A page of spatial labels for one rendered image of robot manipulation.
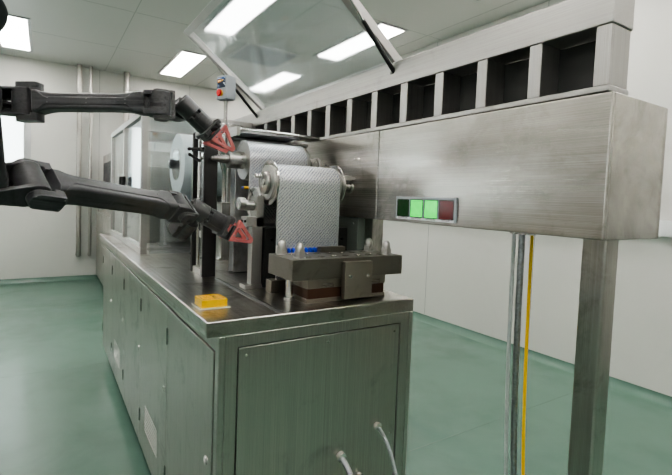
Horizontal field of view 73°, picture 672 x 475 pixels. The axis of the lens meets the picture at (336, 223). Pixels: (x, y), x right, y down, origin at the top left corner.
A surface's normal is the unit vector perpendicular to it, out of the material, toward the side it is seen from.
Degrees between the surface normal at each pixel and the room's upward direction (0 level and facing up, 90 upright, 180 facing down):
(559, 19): 90
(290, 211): 90
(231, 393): 90
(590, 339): 90
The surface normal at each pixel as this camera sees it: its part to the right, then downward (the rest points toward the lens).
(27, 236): 0.54, 0.07
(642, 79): -0.84, 0.00
